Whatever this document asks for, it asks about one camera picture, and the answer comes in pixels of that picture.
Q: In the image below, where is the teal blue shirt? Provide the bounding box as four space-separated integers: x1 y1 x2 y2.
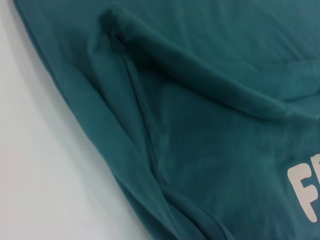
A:
12 0 320 240

